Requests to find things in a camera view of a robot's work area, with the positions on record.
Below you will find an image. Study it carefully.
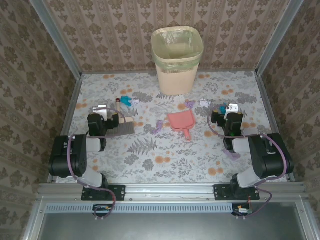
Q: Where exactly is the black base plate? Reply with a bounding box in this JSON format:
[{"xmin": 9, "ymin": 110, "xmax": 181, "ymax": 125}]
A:
[
  {"xmin": 213, "ymin": 184, "xmax": 260, "ymax": 202},
  {"xmin": 81, "ymin": 184, "xmax": 126, "ymax": 202}
]

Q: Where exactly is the grey metal panel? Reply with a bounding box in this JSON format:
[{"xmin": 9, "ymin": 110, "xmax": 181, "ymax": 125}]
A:
[{"xmin": 22, "ymin": 199, "xmax": 316, "ymax": 240}]

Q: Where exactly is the wooden hand brush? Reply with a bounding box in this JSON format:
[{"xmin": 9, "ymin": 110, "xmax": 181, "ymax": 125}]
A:
[{"xmin": 106, "ymin": 98, "xmax": 136, "ymax": 139}]

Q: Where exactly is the aluminium table edge rail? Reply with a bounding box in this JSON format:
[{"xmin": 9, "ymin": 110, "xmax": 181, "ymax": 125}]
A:
[
  {"xmin": 47, "ymin": 74, "xmax": 83, "ymax": 183},
  {"xmin": 254, "ymin": 72, "xmax": 296, "ymax": 182}
]

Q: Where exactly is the slotted grey cable duct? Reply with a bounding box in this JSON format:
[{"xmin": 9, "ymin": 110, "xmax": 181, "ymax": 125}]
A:
[{"xmin": 46, "ymin": 202, "xmax": 234, "ymax": 214}]

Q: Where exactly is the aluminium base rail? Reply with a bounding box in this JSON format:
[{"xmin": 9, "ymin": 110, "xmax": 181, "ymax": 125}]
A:
[{"xmin": 37, "ymin": 182, "xmax": 306, "ymax": 201}]

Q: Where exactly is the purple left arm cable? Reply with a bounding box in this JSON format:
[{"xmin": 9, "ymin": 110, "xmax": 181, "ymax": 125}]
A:
[{"xmin": 66, "ymin": 106, "xmax": 127, "ymax": 222}]

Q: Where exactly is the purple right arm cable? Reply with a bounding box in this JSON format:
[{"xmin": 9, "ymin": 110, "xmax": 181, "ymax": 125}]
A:
[{"xmin": 208, "ymin": 104, "xmax": 288, "ymax": 221}]

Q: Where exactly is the aluminium frame post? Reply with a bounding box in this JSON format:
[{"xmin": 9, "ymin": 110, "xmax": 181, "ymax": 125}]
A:
[
  {"xmin": 29, "ymin": 0, "xmax": 83, "ymax": 79},
  {"xmin": 256, "ymin": 0, "xmax": 305, "ymax": 76}
]

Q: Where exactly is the large teal paper scrap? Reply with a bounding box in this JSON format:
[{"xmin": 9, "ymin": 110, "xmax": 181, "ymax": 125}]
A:
[{"xmin": 119, "ymin": 95, "xmax": 133, "ymax": 108}]

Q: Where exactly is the pink dustpan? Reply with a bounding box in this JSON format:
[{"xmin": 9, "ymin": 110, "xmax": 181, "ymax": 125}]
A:
[{"xmin": 166, "ymin": 111, "xmax": 197, "ymax": 142}]

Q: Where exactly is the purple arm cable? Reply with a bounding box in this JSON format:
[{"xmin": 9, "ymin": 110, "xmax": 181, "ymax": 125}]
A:
[
  {"xmin": 208, "ymin": 104, "xmax": 288, "ymax": 221},
  {"xmin": 66, "ymin": 106, "xmax": 127, "ymax": 222}
]

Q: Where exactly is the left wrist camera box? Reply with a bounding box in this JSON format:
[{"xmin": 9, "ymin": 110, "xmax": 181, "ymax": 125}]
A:
[{"xmin": 91, "ymin": 104, "xmax": 109, "ymax": 118}]

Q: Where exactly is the beige waste bin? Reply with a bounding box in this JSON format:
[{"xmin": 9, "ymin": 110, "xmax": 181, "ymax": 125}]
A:
[{"xmin": 151, "ymin": 25, "xmax": 205, "ymax": 96}]

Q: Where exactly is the green bin liner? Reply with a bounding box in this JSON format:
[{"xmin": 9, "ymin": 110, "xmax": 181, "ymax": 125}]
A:
[{"xmin": 151, "ymin": 25, "xmax": 205, "ymax": 75}]

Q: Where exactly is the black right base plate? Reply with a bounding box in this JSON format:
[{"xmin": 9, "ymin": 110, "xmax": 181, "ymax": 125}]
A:
[{"xmin": 213, "ymin": 184, "xmax": 260, "ymax": 202}]

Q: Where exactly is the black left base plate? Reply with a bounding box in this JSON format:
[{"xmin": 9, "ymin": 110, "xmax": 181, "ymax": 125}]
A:
[{"xmin": 81, "ymin": 184, "xmax": 126, "ymax": 202}]

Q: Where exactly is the small black controller board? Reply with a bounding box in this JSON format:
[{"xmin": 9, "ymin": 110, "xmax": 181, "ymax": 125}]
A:
[
  {"xmin": 231, "ymin": 203, "xmax": 253, "ymax": 217},
  {"xmin": 92, "ymin": 203, "xmax": 113, "ymax": 218}
]

